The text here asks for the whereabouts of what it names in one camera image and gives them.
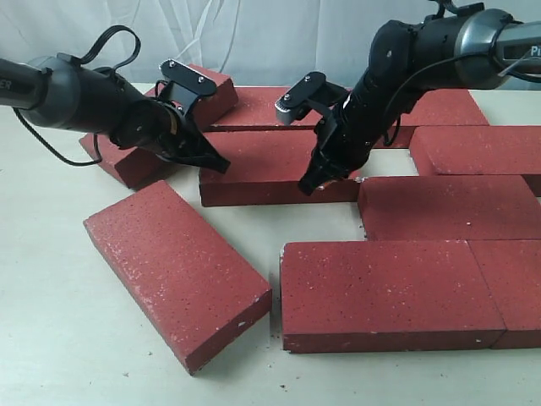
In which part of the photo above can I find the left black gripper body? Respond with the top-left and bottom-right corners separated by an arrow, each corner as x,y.
143,101 -> 205,162

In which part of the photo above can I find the red brick back row left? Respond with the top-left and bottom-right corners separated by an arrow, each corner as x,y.
210,86 -> 320,132

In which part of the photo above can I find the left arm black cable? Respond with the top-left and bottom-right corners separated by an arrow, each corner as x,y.
12,25 -> 143,167

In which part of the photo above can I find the red brick front right edge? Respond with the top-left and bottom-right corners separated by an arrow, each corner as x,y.
469,240 -> 540,349

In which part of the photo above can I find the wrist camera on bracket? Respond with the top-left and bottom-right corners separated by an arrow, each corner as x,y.
275,71 -> 349,125
156,59 -> 217,114

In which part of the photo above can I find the red brick back row right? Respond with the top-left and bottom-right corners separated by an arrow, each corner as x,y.
391,89 -> 489,149

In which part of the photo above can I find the white fabric backdrop curtain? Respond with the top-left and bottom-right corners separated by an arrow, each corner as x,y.
0,0 -> 541,92

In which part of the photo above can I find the red brick second row right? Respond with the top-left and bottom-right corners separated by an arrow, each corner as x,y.
409,126 -> 540,178

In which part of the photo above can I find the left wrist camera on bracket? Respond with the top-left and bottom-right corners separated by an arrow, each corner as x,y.
156,59 -> 217,114

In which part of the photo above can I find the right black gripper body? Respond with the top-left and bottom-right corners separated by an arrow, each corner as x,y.
310,75 -> 403,180

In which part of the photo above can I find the red brick third row right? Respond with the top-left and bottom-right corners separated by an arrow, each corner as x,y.
358,175 -> 540,241

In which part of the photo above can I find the long red brick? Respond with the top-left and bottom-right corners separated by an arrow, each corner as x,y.
199,130 -> 359,207

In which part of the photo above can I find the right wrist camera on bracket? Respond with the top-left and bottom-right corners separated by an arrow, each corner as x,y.
275,71 -> 349,125

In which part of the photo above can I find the large red brick front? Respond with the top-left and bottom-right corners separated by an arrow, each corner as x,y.
280,240 -> 505,354

